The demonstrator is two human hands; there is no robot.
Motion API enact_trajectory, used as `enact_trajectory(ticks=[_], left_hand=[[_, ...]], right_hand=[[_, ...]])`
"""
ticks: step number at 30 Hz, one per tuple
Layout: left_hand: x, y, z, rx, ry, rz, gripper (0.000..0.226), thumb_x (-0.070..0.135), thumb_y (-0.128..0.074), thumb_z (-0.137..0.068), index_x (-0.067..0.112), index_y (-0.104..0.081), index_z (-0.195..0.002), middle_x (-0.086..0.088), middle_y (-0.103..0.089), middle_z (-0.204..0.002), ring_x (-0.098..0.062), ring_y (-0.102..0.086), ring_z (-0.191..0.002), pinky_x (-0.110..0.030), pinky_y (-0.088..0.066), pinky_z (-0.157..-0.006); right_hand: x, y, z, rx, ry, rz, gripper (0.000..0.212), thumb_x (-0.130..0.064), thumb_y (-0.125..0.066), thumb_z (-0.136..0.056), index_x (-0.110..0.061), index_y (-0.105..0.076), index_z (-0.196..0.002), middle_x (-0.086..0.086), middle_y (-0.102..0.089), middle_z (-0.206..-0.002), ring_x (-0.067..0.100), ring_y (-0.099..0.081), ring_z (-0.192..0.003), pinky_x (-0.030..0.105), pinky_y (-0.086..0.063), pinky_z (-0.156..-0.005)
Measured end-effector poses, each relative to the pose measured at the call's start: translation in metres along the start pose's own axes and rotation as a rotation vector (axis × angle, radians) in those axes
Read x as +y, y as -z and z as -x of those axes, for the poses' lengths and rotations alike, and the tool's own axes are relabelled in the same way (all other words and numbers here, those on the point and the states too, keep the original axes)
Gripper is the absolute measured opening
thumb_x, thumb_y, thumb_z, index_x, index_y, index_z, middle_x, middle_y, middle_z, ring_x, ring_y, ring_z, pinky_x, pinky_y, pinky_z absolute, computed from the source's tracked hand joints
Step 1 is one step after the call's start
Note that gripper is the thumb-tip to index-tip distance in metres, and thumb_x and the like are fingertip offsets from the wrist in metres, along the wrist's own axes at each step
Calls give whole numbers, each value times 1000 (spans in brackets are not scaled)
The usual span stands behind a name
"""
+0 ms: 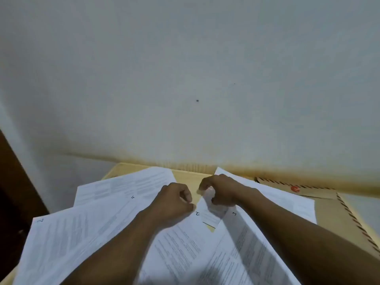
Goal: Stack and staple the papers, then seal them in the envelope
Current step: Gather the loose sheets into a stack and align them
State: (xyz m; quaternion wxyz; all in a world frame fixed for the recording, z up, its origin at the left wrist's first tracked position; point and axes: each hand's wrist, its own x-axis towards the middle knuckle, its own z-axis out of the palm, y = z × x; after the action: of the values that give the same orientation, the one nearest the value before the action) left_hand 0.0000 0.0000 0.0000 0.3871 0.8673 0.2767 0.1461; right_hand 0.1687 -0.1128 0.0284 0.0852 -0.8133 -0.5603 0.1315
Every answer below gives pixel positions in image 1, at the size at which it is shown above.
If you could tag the person's right hand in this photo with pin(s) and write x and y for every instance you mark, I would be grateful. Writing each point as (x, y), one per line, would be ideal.
(231, 192)

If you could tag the person's left hand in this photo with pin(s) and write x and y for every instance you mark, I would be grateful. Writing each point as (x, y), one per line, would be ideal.
(169, 204)

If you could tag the pile of printed white papers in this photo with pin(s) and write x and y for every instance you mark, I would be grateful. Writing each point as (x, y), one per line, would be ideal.
(118, 186)

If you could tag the brown envelope with striped edge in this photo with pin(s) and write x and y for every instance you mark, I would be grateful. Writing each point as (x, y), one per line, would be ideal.
(326, 210)

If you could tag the person's right forearm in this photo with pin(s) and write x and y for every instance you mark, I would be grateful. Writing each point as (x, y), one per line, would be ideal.
(311, 249)

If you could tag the person's left forearm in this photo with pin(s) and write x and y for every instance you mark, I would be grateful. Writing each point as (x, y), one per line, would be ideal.
(112, 255)

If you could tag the dark wooden door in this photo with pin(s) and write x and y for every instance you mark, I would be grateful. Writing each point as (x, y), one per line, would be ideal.
(9, 234)

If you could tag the brown wooden door frame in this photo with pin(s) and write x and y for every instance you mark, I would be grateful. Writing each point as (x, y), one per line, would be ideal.
(17, 181)

